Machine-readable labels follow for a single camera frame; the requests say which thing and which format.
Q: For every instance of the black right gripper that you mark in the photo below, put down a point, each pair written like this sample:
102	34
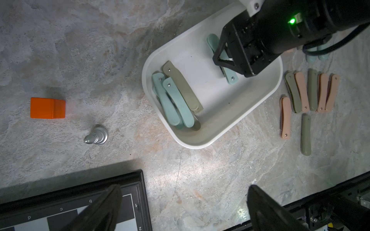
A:
249	44

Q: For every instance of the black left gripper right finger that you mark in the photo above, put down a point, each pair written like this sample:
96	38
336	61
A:
267	215

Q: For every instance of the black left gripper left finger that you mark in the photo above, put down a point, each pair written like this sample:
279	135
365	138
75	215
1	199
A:
101	215

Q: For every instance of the pink fruit knife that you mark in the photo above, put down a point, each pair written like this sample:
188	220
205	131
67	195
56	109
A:
300	81

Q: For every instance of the green fruit knife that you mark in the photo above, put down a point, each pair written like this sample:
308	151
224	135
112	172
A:
311	59

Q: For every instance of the white storage box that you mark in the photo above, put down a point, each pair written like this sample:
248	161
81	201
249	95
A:
224	105

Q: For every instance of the olive knife box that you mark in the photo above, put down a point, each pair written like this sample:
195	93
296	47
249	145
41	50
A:
189	96

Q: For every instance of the olive fruit knife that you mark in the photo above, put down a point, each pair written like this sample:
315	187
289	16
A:
313	89

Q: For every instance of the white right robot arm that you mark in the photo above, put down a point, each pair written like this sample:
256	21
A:
315	23

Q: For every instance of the green knife box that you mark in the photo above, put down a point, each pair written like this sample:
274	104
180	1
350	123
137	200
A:
170	112
179	102

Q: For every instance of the black white checkerboard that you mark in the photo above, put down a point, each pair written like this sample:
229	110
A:
52	211

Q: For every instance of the small orange block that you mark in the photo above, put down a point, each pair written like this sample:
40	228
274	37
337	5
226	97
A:
45	108

